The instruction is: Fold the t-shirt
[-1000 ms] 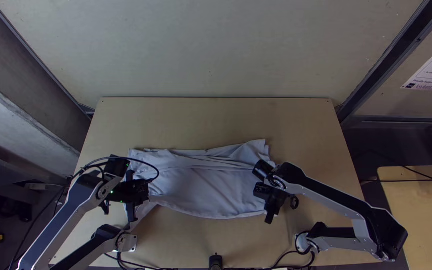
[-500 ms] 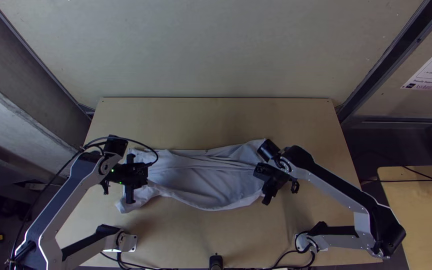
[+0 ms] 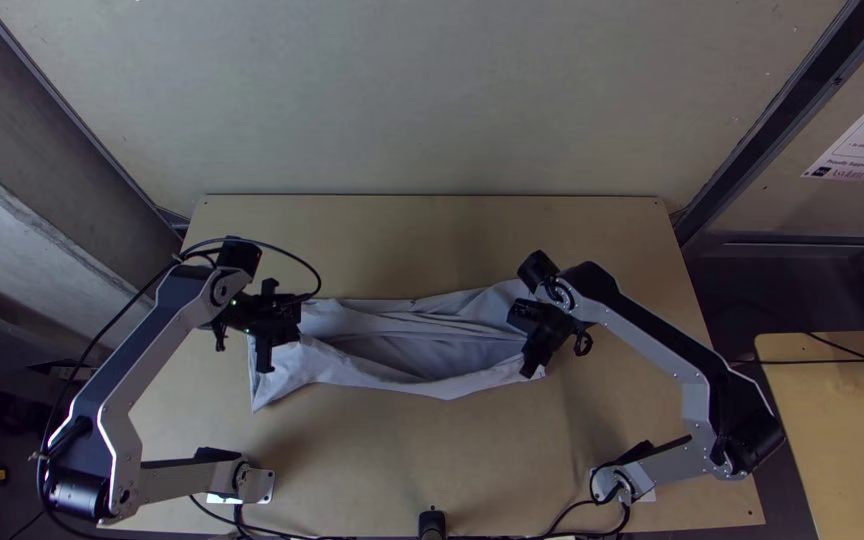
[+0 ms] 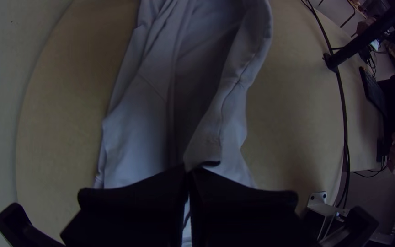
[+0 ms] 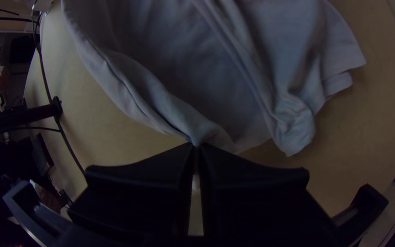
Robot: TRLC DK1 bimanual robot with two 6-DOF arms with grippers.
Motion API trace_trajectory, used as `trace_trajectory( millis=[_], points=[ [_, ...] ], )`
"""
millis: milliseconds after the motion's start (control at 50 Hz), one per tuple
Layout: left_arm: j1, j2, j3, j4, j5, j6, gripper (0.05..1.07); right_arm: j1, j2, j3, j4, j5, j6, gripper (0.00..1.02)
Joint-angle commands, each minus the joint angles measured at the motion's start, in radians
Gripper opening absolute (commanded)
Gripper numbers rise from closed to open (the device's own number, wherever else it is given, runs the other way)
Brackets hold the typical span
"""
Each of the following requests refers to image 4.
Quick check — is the light grey t-shirt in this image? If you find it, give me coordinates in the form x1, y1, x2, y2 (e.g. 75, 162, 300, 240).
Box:
93, 0, 274, 245

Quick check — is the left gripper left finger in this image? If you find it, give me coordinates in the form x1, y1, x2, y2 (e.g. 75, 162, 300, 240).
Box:
60, 165, 189, 247

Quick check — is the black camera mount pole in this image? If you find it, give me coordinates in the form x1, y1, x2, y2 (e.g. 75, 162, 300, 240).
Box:
323, 10, 395, 72

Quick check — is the black keyboard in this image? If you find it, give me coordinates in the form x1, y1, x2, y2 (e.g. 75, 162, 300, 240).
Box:
358, 65, 388, 116

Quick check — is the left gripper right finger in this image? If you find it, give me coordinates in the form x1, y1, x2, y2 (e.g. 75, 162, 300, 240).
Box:
188, 166, 321, 247

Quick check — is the black cable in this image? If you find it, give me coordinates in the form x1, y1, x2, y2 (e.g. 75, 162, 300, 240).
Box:
300, 0, 352, 210

